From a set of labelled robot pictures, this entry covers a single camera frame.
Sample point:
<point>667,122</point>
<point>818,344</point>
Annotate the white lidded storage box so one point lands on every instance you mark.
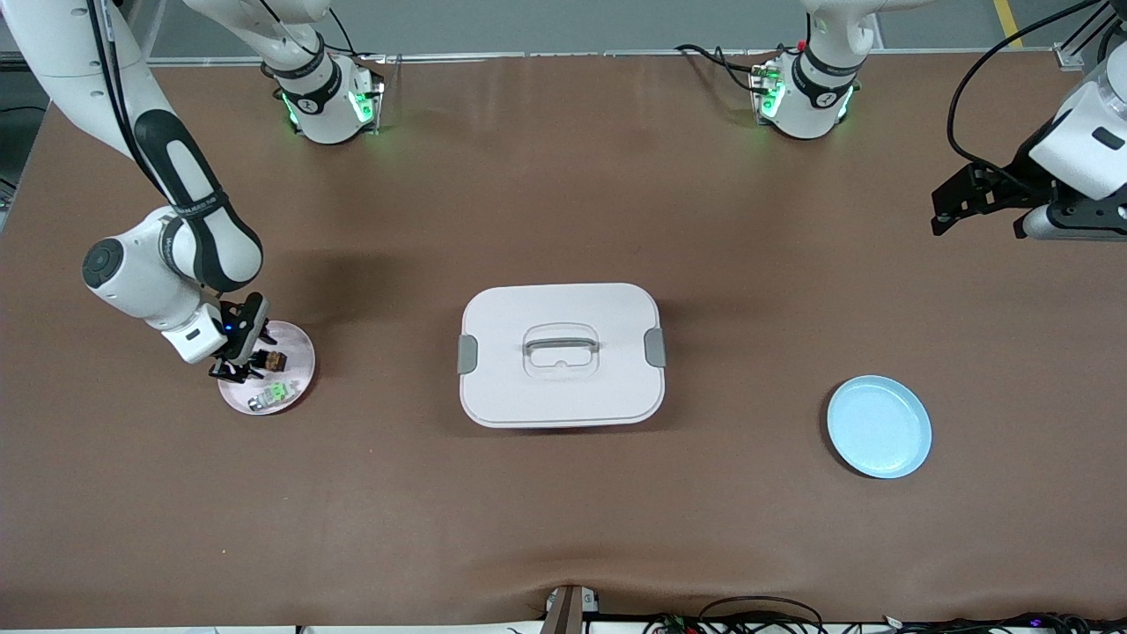
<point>563,396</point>

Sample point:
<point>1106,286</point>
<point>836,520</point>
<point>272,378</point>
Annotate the brown table mat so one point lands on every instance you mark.
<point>563,176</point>

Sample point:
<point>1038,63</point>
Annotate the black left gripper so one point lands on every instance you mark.
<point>1012,181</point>

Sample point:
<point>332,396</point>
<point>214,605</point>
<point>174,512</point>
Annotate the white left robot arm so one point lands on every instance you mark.
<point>814,106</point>

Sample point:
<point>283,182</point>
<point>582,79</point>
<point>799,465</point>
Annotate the silver table edge rail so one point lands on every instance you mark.
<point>528,55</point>

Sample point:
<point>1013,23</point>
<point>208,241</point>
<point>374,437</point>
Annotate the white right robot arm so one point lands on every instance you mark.
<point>132,273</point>

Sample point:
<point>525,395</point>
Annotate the orange push-button switch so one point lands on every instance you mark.
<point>271,361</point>

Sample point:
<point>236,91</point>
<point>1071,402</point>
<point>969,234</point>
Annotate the light blue round plate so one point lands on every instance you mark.
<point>880,431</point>

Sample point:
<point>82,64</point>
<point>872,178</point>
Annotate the metal clamp bracket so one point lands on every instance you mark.
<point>568,609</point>

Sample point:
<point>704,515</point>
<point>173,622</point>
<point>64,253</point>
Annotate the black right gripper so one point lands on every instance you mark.
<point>231,314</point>

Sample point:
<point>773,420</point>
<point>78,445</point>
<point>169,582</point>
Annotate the green push-button switch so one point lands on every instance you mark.
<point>277,392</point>

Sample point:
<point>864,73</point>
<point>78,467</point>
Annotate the pink round plate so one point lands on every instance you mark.
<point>295,370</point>

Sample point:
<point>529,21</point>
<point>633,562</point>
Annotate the aluminium frame post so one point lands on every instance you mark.
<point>1067,55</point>

